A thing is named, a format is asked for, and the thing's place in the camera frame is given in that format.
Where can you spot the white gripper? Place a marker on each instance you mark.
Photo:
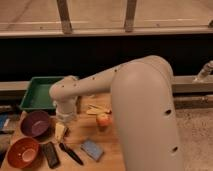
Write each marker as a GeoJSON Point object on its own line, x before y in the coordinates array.
{"type": "Point", "coordinates": [65, 112]}

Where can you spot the black brush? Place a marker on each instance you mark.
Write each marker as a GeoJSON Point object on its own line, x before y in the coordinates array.
{"type": "Point", "coordinates": [69, 151]}

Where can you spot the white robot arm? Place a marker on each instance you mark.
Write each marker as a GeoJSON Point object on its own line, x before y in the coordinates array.
{"type": "Point", "coordinates": [143, 110]}

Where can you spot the black rectangular block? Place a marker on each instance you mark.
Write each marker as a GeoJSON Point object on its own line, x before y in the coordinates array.
{"type": "Point", "coordinates": [51, 155]}

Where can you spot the purple bowl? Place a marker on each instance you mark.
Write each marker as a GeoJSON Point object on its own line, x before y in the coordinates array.
{"type": "Point", "coordinates": [35, 123]}

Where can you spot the blue sponge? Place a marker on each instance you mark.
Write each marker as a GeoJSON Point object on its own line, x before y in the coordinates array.
{"type": "Point", "coordinates": [92, 149]}

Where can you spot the wooden clothespin pieces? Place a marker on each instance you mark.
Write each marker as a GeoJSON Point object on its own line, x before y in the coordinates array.
{"type": "Point", "coordinates": [95, 109]}

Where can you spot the green plastic tray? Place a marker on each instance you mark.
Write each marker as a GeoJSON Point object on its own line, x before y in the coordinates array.
{"type": "Point", "coordinates": [37, 95]}

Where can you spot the orange bowl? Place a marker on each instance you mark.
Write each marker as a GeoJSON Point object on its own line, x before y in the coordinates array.
{"type": "Point", "coordinates": [23, 152]}

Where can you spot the red yellow apple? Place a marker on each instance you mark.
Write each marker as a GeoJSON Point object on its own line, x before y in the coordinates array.
{"type": "Point", "coordinates": [103, 120]}

